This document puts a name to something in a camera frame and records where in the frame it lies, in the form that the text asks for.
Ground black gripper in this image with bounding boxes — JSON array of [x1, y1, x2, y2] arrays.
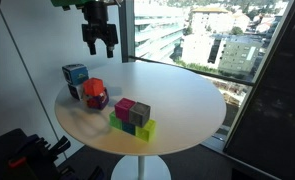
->
[[82, 1, 118, 58]]

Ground orange embossed block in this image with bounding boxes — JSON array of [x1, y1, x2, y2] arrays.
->
[[83, 78, 104, 96]]

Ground blue picture block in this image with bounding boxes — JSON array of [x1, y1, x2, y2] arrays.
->
[[62, 64, 89, 85]]

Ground white picture block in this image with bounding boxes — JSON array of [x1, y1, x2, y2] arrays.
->
[[68, 84, 84, 100]]

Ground purple orange picture block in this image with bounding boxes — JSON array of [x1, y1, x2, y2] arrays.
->
[[84, 89, 109, 110]]

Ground magenta embossed block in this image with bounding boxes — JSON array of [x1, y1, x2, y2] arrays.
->
[[114, 98, 135, 122]]

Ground green translucent block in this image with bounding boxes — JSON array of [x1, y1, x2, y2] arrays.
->
[[109, 111, 122, 130]]

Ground grey embossed block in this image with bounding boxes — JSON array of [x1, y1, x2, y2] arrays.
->
[[129, 102, 151, 127]]

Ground blue embossed block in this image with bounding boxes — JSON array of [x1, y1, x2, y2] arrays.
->
[[122, 122, 136, 136]]

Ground yellow-green translucent block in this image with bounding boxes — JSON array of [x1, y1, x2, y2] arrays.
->
[[135, 119, 156, 142]]

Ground round white table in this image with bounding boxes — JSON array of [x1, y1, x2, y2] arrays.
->
[[55, 62, 226, 180]]

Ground black cable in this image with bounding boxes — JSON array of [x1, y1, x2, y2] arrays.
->
[[0, 0, 60, 148]]

